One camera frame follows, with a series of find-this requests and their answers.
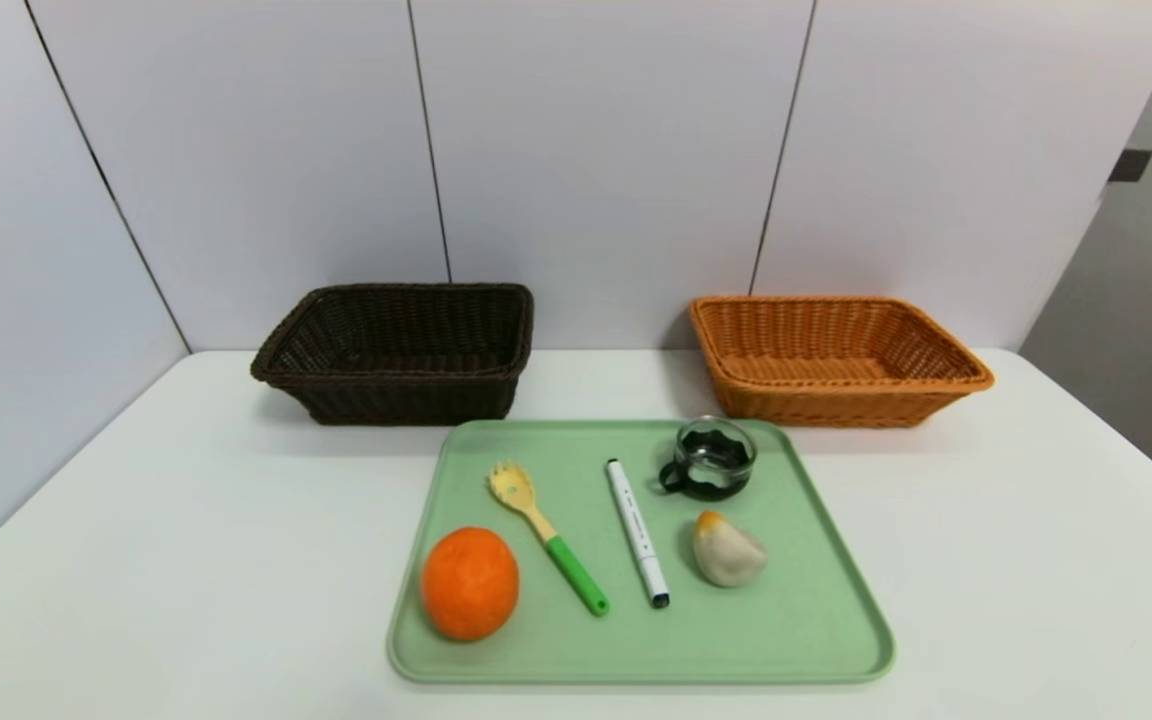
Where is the yellow spork green handle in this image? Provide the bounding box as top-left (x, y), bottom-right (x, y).
top-left (487, 460), bottom-right (610, 618)

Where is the white marker pen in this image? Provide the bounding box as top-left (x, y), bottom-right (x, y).
top-left (605, 458), bottom-right (671, 610)

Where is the orange fruit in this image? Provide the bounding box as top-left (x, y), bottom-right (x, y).
top-left (421, 526), bottom-right (521, 642)

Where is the dark brown wicker basket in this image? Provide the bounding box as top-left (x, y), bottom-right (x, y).
top-left (250, 282), bottom-right (535, 427)

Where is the orange wicker basket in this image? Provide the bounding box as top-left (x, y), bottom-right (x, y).
top-left (689, 294), bottom-right (996, 429)

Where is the glass cup black holder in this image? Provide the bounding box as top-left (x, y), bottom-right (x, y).
top-left (658, 416), bottom-right (758, 502)

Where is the white orange peach bun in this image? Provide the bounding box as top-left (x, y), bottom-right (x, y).
top-left (691, 511), bottom-right (769, 589)

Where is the green plastic tray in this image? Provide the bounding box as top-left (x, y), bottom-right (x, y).
top-left (386, 418), bottom-right (897, 687)

